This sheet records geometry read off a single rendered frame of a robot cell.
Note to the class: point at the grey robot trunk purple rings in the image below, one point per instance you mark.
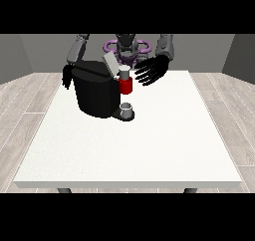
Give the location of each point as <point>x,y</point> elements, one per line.
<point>127,49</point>

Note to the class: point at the pale grey machine lid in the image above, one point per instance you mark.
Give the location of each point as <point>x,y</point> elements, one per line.
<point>110,63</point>

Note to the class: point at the small grey cup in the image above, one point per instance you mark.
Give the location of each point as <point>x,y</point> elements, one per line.
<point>126,110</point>

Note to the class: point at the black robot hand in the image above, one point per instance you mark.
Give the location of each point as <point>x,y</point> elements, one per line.
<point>66,75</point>
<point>151,69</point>

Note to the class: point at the black coffee machine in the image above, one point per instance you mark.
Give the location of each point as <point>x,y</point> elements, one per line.
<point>94,92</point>

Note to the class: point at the dark table leg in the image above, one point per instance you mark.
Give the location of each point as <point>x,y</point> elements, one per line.
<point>190,190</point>
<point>64,190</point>

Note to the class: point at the small grey coffee pod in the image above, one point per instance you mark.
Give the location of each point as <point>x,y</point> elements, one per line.
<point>124,72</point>

